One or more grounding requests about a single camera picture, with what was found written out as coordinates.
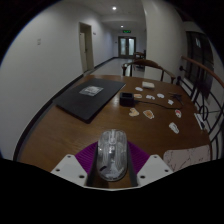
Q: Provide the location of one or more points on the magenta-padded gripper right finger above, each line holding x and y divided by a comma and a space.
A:
155, 166

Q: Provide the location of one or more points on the small white sticker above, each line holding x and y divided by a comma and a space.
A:
170, 102
160, 95
150, 97
139, 88

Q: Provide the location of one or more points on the small black box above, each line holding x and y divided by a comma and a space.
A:
127, 99

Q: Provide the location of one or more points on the orange and white sticker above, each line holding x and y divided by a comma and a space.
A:
148, 114

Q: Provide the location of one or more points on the black closed laptop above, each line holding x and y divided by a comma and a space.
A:
86, 100

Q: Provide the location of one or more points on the glass double door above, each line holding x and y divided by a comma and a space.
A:
127, 46

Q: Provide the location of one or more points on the red and white sticker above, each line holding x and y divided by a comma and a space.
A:
178, 113

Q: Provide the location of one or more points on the tan heart-shaped sticker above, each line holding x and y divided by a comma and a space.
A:
134, 112

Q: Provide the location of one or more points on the small tan sticker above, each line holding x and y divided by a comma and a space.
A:
137, 96

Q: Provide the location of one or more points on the dark window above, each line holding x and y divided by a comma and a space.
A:
196, 56

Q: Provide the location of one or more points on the white side door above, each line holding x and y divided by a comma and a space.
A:
83, 50

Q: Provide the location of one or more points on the white oblong sticker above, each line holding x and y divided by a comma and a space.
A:
173, 127

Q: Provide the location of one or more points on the round ceiling light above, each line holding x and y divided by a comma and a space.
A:
114, 8
121, 26

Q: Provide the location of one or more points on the black railing with wooden handrail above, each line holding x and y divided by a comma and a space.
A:
203, 71

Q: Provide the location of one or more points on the small cream flat box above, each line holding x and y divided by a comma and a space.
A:
148, 84

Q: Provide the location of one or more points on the transparent computer mouse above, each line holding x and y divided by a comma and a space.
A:
112, 153

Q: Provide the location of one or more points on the wooden armchair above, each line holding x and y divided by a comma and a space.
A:
146, 63

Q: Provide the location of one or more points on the white marble-print mouse pad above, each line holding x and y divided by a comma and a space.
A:
186, 158

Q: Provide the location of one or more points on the white wall switch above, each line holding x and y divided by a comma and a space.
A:
39, 41

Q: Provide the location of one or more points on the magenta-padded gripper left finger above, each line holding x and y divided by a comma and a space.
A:
66, 166

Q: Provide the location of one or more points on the green exit sign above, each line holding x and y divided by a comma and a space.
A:
126, 31

